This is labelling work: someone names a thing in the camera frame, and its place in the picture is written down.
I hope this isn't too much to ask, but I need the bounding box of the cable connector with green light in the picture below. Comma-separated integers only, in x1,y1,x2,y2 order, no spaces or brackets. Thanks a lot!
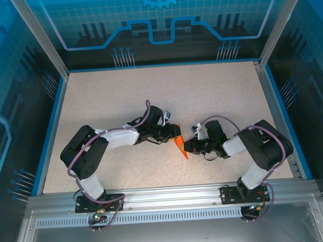
90,208,107,222

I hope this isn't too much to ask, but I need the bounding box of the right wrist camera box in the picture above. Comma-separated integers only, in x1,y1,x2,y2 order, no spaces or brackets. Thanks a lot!
190,123,205,139

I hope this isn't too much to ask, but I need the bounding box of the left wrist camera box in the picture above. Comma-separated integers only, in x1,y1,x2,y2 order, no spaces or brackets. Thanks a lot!
161,111,174,125

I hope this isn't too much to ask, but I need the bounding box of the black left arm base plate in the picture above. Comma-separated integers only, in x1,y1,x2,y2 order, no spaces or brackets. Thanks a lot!
74,192,126,214

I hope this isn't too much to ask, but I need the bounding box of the aluminium mounting rail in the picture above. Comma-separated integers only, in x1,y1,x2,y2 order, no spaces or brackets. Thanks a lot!
26,177,319,217

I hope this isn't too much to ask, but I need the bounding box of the thin black left gripper cable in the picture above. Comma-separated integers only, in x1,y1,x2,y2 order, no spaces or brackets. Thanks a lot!
148,136,165,146

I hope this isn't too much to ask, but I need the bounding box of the cable connector with orange wires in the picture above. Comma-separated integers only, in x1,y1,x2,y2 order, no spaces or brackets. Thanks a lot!
247,202,266,212

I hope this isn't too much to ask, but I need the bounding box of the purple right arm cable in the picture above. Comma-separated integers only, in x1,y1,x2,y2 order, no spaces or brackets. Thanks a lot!
199,110,293,226

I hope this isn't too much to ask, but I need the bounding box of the aluminium side rail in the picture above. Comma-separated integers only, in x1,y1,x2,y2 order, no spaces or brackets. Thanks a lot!
253,59,304,182

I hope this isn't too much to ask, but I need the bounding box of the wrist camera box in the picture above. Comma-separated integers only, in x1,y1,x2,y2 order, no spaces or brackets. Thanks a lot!
190,123,205,139
161,111,174,125

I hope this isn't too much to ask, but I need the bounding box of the thin black right gripper cable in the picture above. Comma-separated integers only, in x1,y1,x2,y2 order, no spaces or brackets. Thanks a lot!
204,150,220,162

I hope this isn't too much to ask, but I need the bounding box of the metal tray sheet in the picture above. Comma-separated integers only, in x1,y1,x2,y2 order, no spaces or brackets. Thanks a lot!
8,193,323,242

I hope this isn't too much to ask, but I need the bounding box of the blue table edge strip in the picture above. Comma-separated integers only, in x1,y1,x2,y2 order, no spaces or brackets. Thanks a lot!
24,76,75,197
262,62,314,182
66,57,261,74

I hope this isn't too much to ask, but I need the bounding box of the aluminium frame post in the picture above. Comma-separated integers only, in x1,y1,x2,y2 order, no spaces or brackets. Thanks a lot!
9,0,70,82
254,0,316,68

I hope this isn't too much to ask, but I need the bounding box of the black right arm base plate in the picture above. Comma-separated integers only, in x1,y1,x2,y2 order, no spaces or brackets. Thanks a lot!
219,182,272,205

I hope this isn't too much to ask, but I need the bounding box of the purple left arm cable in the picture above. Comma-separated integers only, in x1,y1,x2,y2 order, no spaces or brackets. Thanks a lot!
63,99,159,234

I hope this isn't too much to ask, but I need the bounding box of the slotted cable duct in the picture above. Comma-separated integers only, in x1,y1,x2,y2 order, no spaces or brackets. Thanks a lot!
35,203,309,231

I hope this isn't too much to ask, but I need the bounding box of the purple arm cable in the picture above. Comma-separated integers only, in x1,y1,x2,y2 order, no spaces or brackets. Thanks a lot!
63,99,159,234
199,110,293,226

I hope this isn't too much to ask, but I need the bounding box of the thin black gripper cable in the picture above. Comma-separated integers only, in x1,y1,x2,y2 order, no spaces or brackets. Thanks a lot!
148,136,165,146
204,150,220,162

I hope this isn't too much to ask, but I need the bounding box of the orange paper sheet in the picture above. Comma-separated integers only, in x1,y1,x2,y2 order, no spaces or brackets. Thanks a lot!
171,123,191,162

